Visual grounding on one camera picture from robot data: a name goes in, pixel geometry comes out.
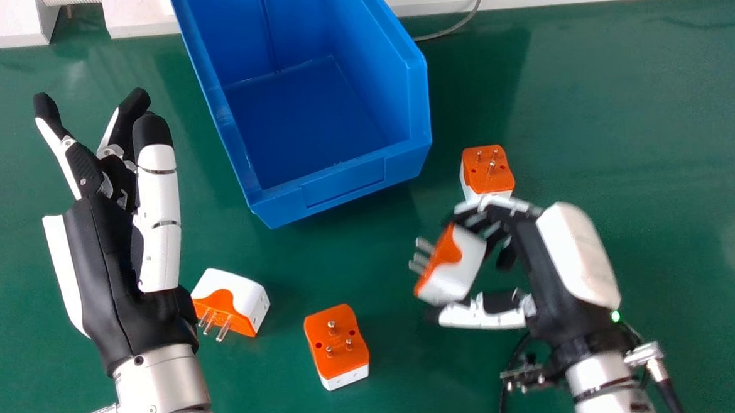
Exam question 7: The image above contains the blue plastic bin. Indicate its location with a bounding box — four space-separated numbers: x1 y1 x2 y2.
168 0 437 234

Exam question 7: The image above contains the white-and-orange plug adapter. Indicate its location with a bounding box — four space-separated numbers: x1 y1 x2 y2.
458 143 517 204
189 265 273 344
302 302 372 393
406 220 491 307

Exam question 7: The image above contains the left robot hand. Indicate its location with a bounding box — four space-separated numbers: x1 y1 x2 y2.
32 84 201 381

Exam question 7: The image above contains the grey cable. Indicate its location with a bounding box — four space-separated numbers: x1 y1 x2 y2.
410 0 490 43

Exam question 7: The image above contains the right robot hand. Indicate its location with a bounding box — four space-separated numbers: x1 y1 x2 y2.
431 190 638 376

